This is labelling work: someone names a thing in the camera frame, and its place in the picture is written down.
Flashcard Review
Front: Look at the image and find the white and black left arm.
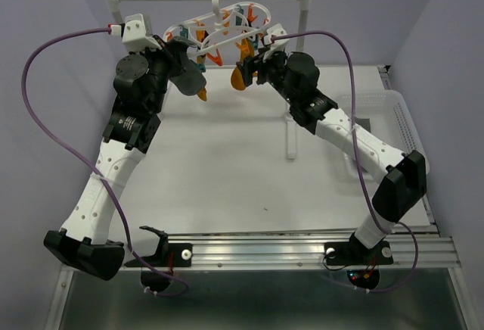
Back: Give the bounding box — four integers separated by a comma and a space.
44, 41, 200, 281

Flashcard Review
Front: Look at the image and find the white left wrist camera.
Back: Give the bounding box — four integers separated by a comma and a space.
108, 14, 162, 53

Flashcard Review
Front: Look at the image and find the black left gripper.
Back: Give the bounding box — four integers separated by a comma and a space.
129, 34, 186, 114

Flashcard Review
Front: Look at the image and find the white plastic basket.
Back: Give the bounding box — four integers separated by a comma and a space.
334, 90, 430, 184

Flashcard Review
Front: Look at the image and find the aluminium mounting rail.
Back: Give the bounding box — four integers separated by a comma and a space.
46, 230, 481, 329

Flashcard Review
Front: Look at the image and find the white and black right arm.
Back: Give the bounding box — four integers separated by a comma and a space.
231, 51, 427, 267

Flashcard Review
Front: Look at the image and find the grey sock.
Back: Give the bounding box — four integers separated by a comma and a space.
167, 36, 206, 96
355, 117, 371, 132

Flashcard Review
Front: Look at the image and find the white clip hanger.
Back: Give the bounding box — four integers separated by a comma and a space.
163, 0, 271, 57

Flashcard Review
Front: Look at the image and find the orange clothes peg right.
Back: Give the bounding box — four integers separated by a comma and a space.
206, 49, 223, 67

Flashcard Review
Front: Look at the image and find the teal clothes peg right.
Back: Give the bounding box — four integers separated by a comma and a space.
249, 35, 260, 51

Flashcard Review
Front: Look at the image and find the teal clothes peg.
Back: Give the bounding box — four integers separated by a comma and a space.
249, 35, 260, 51
197, 63, 206, 73

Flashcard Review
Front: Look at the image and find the orange brown sock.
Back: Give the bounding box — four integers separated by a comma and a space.
197, 87, 207, 101

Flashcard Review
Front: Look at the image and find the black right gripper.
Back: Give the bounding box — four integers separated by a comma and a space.
233, 46, 297, 106

